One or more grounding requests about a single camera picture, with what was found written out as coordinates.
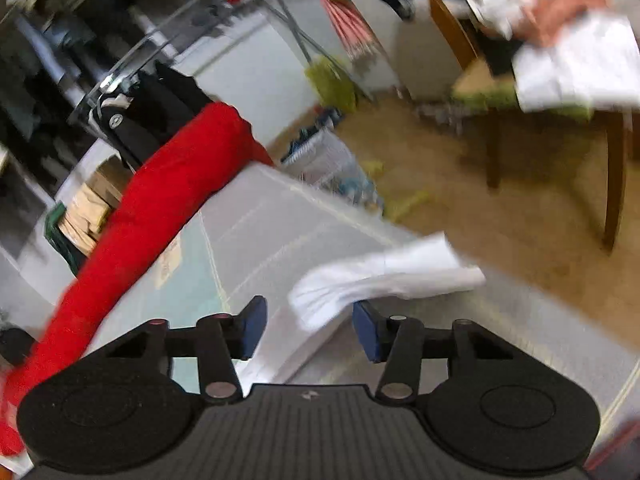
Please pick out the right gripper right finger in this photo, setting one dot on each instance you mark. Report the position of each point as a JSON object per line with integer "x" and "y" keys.
{"x": 395, "y": 341}

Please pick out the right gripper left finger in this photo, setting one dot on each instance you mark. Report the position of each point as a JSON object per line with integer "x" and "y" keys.
{"x": 220, "y": 340}

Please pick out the white t-shirt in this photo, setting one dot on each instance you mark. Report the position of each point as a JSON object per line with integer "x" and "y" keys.
{"x": 370, "y": 284}

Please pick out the pile of folded clothes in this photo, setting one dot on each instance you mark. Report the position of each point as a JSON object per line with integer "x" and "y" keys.
{"x": 575, "y": 56}

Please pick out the teal plaid bed blanket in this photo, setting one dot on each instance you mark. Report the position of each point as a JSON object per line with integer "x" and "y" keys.
{"x": 264, "y": 232}

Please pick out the red quilt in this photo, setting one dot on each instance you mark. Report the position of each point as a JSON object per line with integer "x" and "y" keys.
{"x": 164, "y": 194}

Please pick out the yellow hanging garment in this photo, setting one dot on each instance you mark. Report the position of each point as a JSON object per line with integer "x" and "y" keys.
{"x": 84, "y": 219}

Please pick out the green storage bin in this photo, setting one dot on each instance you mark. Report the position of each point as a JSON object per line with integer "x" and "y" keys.
{"x": 52, "y": 232}

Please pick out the black hanging jacket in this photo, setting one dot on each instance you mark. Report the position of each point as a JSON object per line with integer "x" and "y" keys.
{"x": 140, "y": 120}

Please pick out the wooden chair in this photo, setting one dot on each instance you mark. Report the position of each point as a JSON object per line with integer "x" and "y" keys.
{"x": 540, "y": 124}

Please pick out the pink striped curtain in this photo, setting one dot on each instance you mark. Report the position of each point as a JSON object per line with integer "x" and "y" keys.
{"x": 352, "y": 30}

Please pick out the metal drying rack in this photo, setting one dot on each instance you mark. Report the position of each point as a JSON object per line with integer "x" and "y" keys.
{"x": 253, "y": 57}

